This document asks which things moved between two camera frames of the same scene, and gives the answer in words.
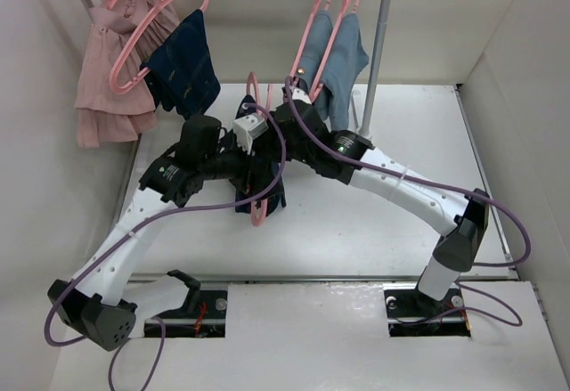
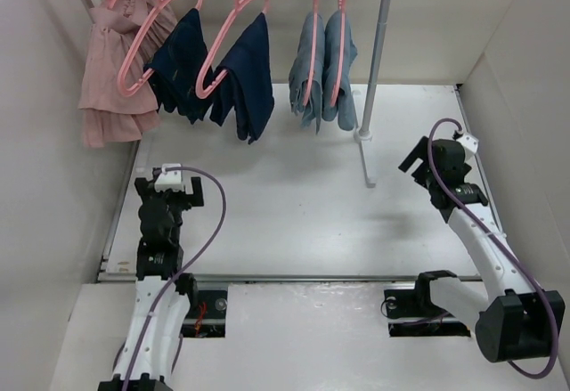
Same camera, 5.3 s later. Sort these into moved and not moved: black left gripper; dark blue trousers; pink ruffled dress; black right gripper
Moved: black left gripper; dark blue trousers; black right gripper
Not moved: pink ruffled dress
